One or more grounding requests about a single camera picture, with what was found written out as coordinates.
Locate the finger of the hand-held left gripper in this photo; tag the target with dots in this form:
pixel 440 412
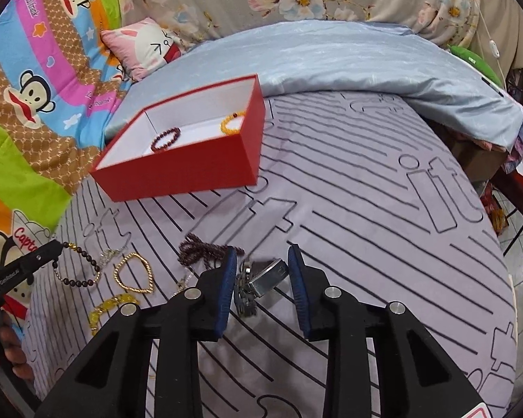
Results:
pixel 48 252

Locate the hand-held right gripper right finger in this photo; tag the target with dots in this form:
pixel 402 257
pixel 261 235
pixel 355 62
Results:
pixel 298 296

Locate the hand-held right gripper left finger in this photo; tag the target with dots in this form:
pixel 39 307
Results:
pixel 225 296

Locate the silver pendant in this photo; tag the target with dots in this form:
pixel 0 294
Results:
pixel 182 285

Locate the red cardboard box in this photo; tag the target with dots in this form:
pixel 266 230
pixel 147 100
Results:
pixel 178 170

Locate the person's left hand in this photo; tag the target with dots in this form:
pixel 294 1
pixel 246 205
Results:
pixel 13 348

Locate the grey striped bed sheet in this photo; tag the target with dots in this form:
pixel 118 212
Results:
pixel 375 248

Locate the colourful cartoon monkey blanket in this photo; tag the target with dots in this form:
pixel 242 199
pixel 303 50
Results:
pixel 48 96

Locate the brown cardboard box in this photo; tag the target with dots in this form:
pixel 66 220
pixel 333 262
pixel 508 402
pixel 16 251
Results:
pixel 470 156

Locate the pink cartoon pillow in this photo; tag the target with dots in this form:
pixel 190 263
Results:
pixel 135 48

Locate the light blue quilt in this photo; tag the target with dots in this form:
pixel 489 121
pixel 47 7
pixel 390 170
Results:
pixel 331 56

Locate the red box lid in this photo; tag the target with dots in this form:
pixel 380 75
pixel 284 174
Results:
pixel 521 183

